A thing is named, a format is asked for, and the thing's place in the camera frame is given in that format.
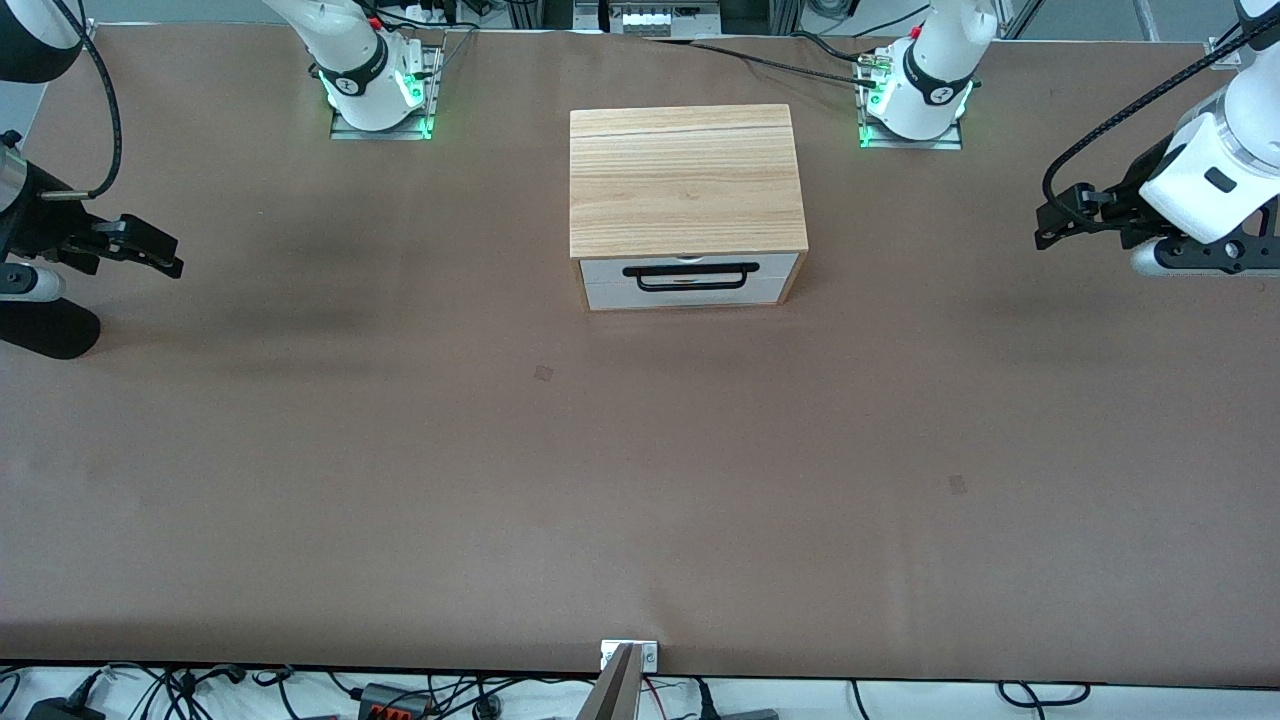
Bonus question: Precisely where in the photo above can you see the black metal drawer handle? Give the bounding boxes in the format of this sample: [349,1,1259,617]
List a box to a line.
[622,263,758,293]

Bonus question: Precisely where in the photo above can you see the white-fronted wooden drawer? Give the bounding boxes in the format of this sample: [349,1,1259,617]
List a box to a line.
[580,253,801,287]

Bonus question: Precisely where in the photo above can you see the light wooden drawer cabinet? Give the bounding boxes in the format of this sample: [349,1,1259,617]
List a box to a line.
[569,104,810,311]

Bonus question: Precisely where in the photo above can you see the black rounded object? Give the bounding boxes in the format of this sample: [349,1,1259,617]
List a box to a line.
[0,298,101,361]

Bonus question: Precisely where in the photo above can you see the white power strip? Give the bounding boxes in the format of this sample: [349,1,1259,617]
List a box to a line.
[608,0,721,39]

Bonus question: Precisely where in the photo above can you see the brown table cover mat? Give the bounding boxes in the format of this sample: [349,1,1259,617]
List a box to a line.
[0,22,1280,689]

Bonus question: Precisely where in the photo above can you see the black box orange connectors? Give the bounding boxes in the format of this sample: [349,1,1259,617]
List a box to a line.
[358,683,433,720]

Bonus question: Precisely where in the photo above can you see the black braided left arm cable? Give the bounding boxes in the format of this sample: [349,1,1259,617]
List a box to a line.
[1042,10,1280,236]

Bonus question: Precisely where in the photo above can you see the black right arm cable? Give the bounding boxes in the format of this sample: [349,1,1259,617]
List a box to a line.
[40,0,123,201]

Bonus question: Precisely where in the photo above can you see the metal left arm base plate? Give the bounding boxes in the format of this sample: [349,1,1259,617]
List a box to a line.
[857,55,966,151]

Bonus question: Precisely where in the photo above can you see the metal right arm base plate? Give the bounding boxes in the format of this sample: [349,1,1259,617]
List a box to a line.
[330,45,446,141]

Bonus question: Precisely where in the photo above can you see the thin black curled cable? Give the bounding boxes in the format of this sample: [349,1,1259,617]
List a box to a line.
[790,30,883,64]

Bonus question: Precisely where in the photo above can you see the thick black table cable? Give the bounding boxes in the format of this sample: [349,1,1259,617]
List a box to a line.
[650,38,881,89]

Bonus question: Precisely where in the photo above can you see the black looped floor cable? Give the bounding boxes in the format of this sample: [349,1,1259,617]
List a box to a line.
[998,682,1093,707]

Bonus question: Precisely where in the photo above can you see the small metal edge bracket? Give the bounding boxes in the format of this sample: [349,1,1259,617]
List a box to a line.
[600,640,659,673]

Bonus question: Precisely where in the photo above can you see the grey camera mount bar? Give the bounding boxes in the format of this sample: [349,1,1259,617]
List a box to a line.
[578,643,641,720]

